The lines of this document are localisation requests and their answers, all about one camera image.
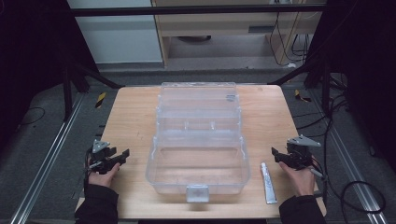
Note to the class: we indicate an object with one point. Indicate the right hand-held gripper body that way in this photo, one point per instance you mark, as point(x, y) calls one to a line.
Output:
point(299, 152)

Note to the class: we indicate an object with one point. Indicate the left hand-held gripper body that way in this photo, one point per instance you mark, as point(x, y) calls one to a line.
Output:
point(101, 155)

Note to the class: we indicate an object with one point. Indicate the white ointment tube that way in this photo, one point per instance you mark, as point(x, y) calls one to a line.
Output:
point(267, 183)

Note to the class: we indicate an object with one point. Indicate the clear plastic storage box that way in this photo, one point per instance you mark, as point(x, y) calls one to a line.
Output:
point(197, 140)

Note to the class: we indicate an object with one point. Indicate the person's left hand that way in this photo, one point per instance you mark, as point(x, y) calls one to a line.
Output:
point(104, 176)

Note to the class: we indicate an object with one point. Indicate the person's right hand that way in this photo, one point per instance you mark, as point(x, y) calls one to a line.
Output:
point(297, 182)

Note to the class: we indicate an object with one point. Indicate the yellow black striped tape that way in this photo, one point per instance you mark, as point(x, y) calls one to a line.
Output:
point(301, 96)
point(100, 100)

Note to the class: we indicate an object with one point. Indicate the black metal stand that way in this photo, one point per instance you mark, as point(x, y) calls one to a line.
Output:
point(314, 77)
point(76, 81)

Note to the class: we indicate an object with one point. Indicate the black curtain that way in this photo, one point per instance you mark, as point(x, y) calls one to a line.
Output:
point(37, 62)
point(361, 68)

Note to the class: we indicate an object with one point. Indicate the white cabinet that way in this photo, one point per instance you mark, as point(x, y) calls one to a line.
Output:
point(118, 34)

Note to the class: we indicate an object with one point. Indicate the wooden shelf unit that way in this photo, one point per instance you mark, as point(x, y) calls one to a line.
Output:
point(230, 31)

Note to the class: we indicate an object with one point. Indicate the aluminium floor rail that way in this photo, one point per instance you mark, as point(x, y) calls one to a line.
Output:
point(355, 174)
point(46, 161)

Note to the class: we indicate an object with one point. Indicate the black metal frame bar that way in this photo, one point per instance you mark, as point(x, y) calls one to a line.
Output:
point(193, 10)

